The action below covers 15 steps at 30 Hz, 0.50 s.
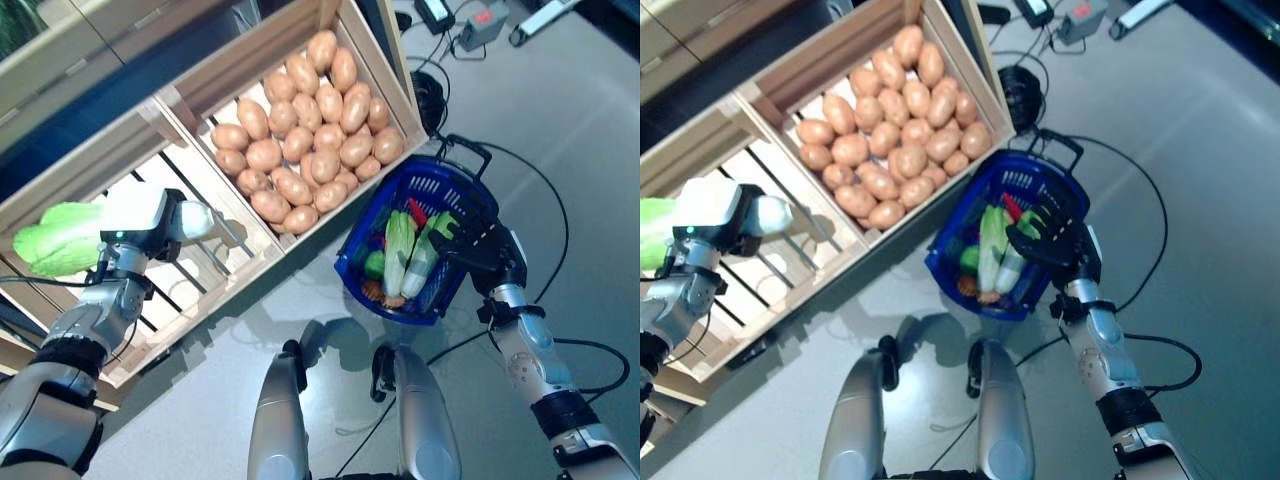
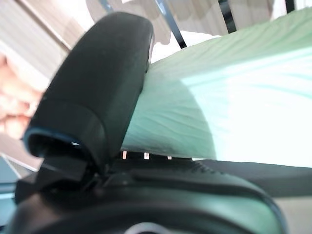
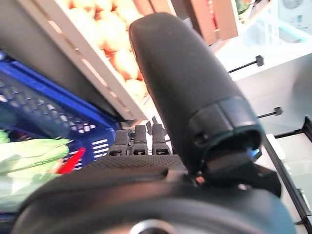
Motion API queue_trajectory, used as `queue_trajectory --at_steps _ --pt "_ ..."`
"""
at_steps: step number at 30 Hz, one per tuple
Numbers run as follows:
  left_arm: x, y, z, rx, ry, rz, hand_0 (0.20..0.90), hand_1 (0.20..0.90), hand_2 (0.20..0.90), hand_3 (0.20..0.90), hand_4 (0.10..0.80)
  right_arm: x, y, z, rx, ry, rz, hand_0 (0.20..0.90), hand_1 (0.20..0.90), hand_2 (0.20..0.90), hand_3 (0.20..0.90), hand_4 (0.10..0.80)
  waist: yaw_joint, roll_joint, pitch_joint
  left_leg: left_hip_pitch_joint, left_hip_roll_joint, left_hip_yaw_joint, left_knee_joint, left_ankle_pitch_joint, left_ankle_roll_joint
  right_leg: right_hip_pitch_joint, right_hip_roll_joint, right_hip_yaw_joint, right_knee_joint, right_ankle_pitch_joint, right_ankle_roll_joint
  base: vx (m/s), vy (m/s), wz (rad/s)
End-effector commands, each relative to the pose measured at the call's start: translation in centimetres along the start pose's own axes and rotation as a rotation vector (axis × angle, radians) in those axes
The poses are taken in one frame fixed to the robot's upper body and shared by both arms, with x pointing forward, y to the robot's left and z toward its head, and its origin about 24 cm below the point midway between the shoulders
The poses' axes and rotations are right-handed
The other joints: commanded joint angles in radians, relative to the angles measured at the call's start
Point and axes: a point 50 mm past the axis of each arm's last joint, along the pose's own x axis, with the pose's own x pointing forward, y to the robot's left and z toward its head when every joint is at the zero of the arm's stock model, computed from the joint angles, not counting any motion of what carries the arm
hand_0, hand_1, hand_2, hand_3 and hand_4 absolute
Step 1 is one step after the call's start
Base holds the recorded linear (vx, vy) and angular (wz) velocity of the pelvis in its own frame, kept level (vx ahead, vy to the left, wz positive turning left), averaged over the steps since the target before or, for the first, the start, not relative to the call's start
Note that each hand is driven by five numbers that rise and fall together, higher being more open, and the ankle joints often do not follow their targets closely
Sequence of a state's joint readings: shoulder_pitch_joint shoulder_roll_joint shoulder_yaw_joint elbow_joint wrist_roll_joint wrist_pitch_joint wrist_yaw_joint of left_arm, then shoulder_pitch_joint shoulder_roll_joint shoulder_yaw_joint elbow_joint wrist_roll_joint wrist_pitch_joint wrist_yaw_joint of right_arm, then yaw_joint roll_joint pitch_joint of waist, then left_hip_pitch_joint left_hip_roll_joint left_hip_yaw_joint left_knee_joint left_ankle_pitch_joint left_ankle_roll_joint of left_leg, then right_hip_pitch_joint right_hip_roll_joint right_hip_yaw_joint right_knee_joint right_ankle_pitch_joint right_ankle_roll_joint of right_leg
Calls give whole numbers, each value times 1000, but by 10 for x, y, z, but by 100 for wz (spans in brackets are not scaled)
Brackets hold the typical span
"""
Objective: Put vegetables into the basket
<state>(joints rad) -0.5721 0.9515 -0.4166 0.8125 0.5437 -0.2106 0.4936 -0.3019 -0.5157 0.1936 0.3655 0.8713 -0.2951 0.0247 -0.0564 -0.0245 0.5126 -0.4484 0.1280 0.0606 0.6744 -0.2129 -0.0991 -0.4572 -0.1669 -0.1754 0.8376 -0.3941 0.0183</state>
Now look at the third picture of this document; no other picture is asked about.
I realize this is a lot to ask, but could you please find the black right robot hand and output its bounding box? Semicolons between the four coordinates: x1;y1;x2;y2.
11;12;297;234

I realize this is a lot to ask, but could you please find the blue plastic shopping basket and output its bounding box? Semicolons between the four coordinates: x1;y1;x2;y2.
0;50;121;220

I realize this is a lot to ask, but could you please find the napa cabbage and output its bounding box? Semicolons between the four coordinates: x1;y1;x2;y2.
0;168;60;214
0;137;72;176

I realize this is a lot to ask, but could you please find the wooden carrot crate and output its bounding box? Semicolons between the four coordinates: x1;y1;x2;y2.
170;0;239;46

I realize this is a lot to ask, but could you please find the black tripod stand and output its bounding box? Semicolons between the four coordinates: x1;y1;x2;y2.
228;55;284;120

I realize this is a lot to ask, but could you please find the green broccoli with leaves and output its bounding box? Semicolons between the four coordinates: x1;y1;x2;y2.
235;0;252;15

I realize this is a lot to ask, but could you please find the wooden potato crate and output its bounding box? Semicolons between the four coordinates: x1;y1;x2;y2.
17;0;176;122

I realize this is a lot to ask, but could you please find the white fan appliance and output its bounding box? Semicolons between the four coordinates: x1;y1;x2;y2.
277;0;312;28

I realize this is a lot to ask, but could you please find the red chili pepper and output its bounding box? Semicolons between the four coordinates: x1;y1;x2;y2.
57;147;86;175

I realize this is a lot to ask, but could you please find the black metal bar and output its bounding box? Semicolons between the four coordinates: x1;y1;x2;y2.
263;116;312;226

